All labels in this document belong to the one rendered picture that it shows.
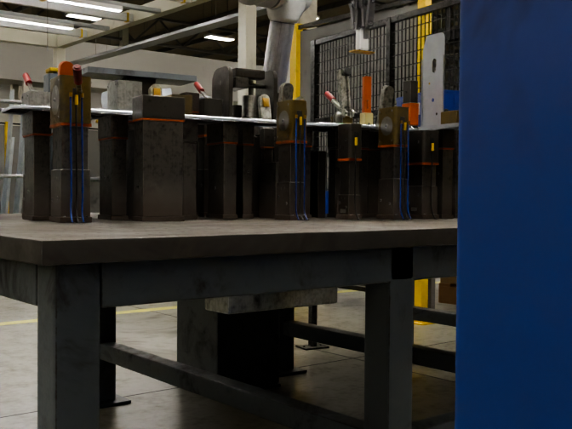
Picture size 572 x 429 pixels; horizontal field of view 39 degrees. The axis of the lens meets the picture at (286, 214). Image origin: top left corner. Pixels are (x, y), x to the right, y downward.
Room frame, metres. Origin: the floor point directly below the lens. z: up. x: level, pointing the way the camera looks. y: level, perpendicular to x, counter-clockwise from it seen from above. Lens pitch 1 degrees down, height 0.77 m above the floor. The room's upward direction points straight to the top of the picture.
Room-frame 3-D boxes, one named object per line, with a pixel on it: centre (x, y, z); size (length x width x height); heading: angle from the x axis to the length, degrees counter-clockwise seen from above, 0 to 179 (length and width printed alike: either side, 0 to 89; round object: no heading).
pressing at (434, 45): (2.84, -0.51, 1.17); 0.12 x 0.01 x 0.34; 30
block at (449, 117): (2.74, -0.58, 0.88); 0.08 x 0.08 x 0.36; 30
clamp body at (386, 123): (2.50, -0.34, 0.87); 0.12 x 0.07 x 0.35; 30
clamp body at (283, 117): (2.35, -0.02, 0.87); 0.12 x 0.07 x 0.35; 30
